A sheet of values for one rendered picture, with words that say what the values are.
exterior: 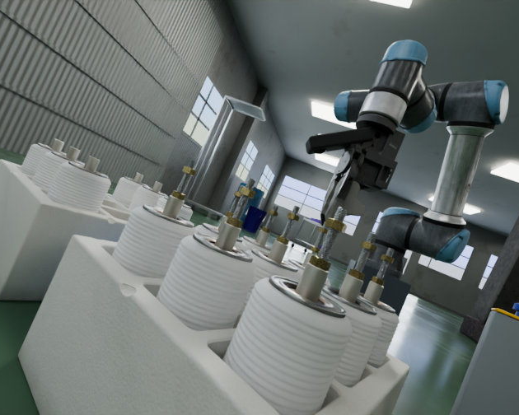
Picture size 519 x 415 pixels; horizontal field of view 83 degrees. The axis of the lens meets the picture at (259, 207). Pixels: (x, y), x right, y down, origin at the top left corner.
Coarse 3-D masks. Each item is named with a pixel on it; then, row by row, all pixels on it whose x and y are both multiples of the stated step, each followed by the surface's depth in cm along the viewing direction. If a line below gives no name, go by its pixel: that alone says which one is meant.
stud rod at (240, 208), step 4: (252, 180) 34; (248, 184) 34; (252, 184) 34; (248, 188) 34; (252, 188) 34; (244, 196) 34; (240, 200) 35; (244, 200) 34; (240, 204) 34; (244, 204) 34; (236, 208) 34; (240, 208) 34; (236, 212) 34; (240, 212) 34; (232, 216) 34; (236, 216) 34; (240, 216) 34
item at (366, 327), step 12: (336, 300) 33; (348, 312) 32; (360, 312) 32; (360, 324) 32; (372, 324) 32; (360, 336) 32; (372, 336) 33; (348, 348) 32; (360, 348) 32; (372, 348) 34; (348, 360) 32; (360, 360) 32; (336, 372) 32; (348, 372) 32; (360, 372) 33; (348, 384) 32
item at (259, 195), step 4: (240, 184) 712; (244, 184) 696; (256, 188) 691; (256, 192) 691; (260, 192) 697; (256, 196) 692; (260, 196) 701; (248, 200) 687; (252, 200) 690; (256, 200) 695; (260, 200) 707; (248, 204) 688; (252, 204) 691; (256, 204) 698; (244, 208) 686; (248, 208) 688; (244, 212) 687; (244, 216) 687; (240, 220) 686; (244, 220) 688
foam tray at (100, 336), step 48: (96, 240) 41; (48, 288) 40; (96, 288) 33; (144, 288) 32; (48, 336) 36; (96, 336) 31; (144, 336) 27; (192, 336) 26; (48, 384) 33; (96, 384) 28; (144, 384) 25; (192, 384) 22; (240, 384) 22; (336, 384) 29; (384, 384) 34
